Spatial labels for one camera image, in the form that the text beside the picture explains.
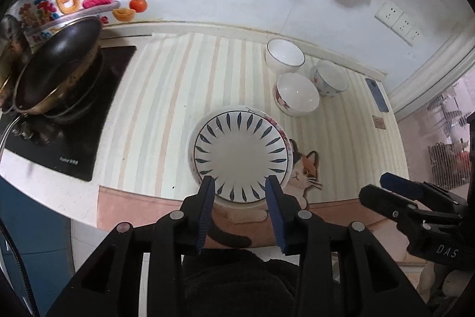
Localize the white bowl red flowers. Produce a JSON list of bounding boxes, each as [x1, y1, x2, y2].
[[273, 73, 320, 117]]

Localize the white bowl blue hearts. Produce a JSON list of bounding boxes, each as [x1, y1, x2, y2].
[[311, 59, 349, 97]]

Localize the white gloved right hand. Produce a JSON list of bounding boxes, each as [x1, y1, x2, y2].
[[417, 261, 473, 303]]

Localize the white plate pink flowers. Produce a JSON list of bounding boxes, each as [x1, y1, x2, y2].
[[189, 105, 294, 209]]

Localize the brown mat label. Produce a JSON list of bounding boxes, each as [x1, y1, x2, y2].
[[372, 115, 386, 130]]

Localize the striped cat table mat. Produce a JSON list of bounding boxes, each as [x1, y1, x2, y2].
[[96, 32, 410, 251]]

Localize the blue smartphone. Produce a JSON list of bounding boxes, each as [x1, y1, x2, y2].
[[365, 78, 390, 113]]

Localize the black induction cooktop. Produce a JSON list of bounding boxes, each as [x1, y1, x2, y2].
[[6, 46, 137, 182]]

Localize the white bowl black rim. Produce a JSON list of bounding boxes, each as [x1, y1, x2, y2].
[[265, 39, 305, 75]]

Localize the dark frying pan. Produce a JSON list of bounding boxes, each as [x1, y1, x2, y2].
[[13, 16, 102, 115]]

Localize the black cable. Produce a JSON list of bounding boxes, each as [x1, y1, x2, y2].
[[0, 218, 40, 317]]

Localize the white wall socket strip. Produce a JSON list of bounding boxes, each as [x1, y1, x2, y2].
[[374, 0, 423, 47]]

